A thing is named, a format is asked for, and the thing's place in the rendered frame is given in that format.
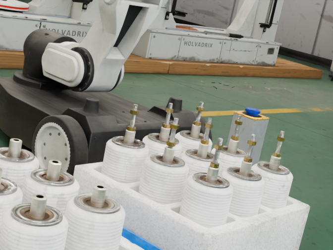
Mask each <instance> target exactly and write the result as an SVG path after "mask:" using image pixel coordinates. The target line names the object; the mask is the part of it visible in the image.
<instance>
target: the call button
mask: <svg viewBox="0 0 333 250"><path fill-rule="evenodd" d="M245 111H246V114H248V115H252V116H258V114H260V110H258V109H255V108H251V107H247V108H245Z"/></svg>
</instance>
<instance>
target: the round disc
mask: <svg viewBox="0 0 333 250"><path fill-rule="evenodd" d="M28 9H29V4H27V3H24V2H21V1H17V0H0V10H5V11H13V12H19V11H28Z"/></svg>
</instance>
